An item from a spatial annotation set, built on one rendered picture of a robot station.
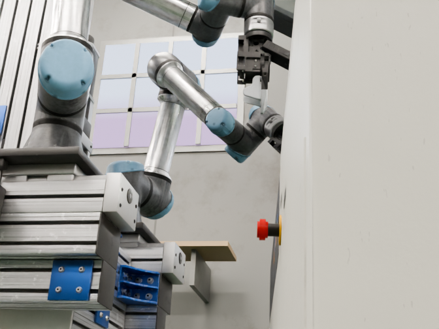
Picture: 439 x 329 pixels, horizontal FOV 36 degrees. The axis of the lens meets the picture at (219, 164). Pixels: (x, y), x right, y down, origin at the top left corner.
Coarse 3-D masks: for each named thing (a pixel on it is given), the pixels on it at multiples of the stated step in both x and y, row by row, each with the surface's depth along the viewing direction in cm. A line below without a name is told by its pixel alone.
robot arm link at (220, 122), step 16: (160, 64) 211; (176, 64) 212; (160, 80) 212; (176, 80) 206; (192, 80) 206; (176, 96) 207; (192, 96) 201; (208, 96) 200; (208, 112) 195; (224, 112) 190; (208, 128) 191; (224, 128) 190; (240, 128) 195
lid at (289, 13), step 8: (280, 0) 213; (288, 0) 211; (280, 8) 217; (288, 8) 215; (280, 16) 218; (288, 16) 218; (280, 24) 221; (288, 24) 219; (280, 32) 225; (288, 32) 223
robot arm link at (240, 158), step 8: (248, 128) 202; (248, 136) 199; (256, 136) 201; (240, 144) 198; (248, 144) 200; (256, 144) 202; (232, 152) 202; (240, 152) 201; (248, 152) 202; (240, 160) 202
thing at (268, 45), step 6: (270, 42) 163; (264, 48) 163; (270, 48) 163; (276, 48) 162; (282, 48) 162; (270, 54) 164; (276, 54) 162; (282, 54) 162; (288, 54) 161; (276, 60) 164; (282, 60) 163; (288, 60) 161; (282, 66) 165; (288, 66) 162
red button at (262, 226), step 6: (258, 222) 112; (264, 222) 111; (258, 228) 111; (264, 228) 110; (270, 228) 111; (276, 228) 111; (258, 234) 111; (264, 234) 111; (270, 234) 111; (276, 234) 111
